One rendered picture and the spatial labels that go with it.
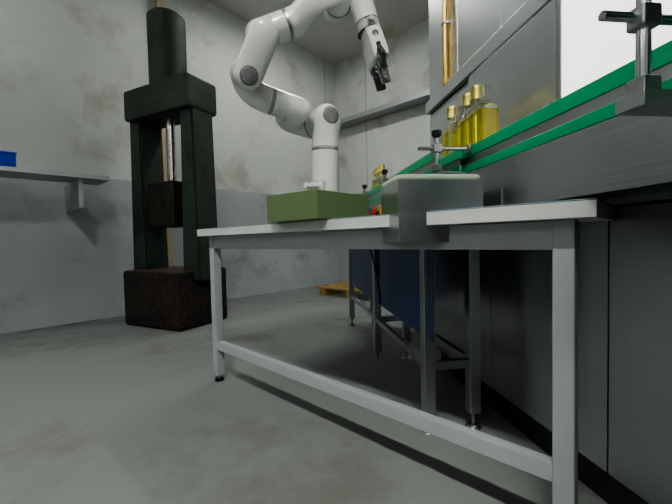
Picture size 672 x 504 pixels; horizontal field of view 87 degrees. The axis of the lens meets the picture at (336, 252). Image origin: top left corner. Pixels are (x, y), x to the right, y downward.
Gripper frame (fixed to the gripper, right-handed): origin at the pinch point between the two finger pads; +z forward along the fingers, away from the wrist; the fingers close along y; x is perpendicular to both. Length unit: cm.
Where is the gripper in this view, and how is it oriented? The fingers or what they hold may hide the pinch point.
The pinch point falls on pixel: (382, 80)
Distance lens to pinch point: 124.6
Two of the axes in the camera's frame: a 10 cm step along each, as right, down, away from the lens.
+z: 2.8, 9.6, 0.7
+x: -9.5, 2.8, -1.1
